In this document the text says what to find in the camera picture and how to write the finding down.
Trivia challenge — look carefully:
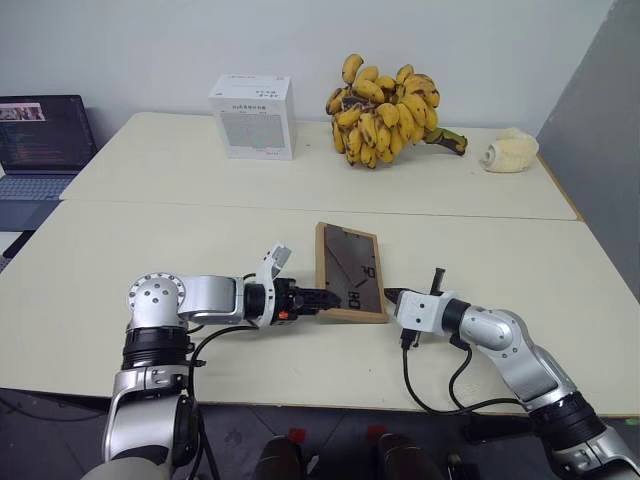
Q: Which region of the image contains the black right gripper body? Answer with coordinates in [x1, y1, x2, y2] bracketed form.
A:
[398, 267, 447, 350]

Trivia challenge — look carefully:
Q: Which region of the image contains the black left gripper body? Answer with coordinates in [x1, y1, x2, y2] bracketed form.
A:
[273, 277, 308, 328]

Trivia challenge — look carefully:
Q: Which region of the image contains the wooden picture frame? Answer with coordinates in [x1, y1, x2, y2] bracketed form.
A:
[314, 221, 391, 326]

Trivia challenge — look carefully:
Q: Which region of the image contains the dark brown rounded shape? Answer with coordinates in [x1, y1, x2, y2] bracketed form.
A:
[375, 432, 444, 480]
[253, 434, 307, 480]

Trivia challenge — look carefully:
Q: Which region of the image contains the yellow banana bunch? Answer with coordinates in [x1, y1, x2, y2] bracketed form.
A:
[325, 52, 470, 170]

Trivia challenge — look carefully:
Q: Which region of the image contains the white cardboard box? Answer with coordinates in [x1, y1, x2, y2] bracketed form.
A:
[207, 73, 298, 162]

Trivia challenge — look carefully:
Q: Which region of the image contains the grey partition panel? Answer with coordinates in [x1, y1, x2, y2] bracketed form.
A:
[533, 0, 640, 304]

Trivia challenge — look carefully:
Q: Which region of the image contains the open grey laptop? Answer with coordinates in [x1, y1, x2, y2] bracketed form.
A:
[0, 94, 100, 234]

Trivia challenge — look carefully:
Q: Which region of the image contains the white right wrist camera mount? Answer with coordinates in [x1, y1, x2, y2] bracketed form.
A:
[393, 289, 457, 335]

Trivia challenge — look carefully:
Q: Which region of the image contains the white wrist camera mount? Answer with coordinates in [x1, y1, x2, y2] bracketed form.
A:
[256, 243, 294, 330]
[393, 289, 457, 335]

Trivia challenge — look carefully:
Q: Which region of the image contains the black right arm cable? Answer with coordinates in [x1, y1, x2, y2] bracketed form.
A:
[399, 342, 532, 416]

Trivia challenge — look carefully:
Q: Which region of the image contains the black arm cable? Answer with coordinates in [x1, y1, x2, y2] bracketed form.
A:
[399, 342, 532, 416]
[183, 322, 264, 476]

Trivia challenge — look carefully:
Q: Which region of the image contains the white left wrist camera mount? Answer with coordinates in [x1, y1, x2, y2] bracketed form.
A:
[256, 243, 294, 330]

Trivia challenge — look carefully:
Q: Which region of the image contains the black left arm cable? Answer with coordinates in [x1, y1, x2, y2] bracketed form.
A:
[183, 322, 264, 476]

